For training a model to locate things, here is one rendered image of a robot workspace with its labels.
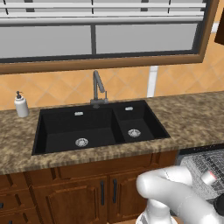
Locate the grey sink tap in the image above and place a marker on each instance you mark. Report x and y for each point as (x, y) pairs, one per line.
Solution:
(98, 87)

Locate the wooden cupboard door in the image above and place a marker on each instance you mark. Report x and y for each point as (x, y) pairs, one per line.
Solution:
(125, 195)
(73, 201)

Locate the dishwasher with grey rack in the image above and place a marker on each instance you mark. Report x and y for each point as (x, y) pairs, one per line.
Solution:
(204, 163)

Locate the dark wall cupboard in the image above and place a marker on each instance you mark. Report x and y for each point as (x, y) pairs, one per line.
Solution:
(220, 35)

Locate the wooden drawer front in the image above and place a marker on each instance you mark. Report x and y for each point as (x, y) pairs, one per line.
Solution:
(14, 207)
(13, 183)

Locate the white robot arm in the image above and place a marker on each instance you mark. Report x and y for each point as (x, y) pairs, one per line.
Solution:
(169, 189)

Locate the white cylinder with red end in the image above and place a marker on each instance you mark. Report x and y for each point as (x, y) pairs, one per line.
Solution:
(208, 177)

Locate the window with white blinds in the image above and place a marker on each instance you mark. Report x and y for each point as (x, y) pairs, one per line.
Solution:
(96, 32)

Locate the white soap dispenser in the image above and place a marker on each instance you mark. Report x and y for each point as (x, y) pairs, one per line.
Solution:
(21, 107)

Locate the wooden panel under sink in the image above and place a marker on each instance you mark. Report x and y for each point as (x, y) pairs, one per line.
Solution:
(102, 167)

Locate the black double sink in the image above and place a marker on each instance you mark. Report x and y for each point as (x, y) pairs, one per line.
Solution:
(87, 131)

